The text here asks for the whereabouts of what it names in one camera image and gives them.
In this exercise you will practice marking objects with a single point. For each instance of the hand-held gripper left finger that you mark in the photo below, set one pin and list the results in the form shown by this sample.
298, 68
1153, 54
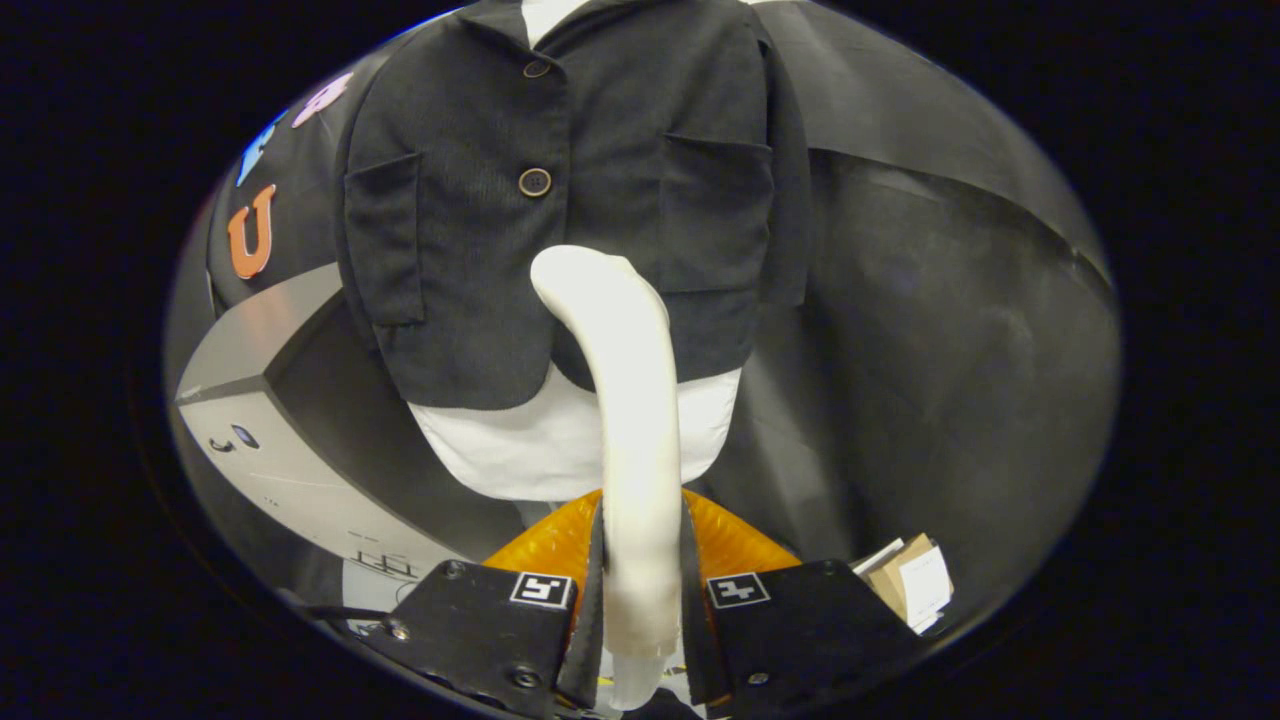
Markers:
470, 630

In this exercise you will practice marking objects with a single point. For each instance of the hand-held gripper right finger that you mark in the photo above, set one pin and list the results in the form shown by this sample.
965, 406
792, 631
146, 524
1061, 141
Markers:
800, 630

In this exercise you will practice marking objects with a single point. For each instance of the white garment steamer head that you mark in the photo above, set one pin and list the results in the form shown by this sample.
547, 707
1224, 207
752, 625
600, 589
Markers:
635, 450

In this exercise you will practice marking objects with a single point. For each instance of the black button jacket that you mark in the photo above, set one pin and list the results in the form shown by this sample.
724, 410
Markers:
450, 250

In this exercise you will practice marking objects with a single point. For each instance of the cardboard box with paper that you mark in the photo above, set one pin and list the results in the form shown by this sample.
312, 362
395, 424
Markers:
900, 575

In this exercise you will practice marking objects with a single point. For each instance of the grey cabinet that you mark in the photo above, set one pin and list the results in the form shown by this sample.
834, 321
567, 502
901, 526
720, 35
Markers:
290, 470

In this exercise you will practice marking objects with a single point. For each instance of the black backdrop cloth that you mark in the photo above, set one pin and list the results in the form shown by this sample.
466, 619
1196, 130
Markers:
950, 350

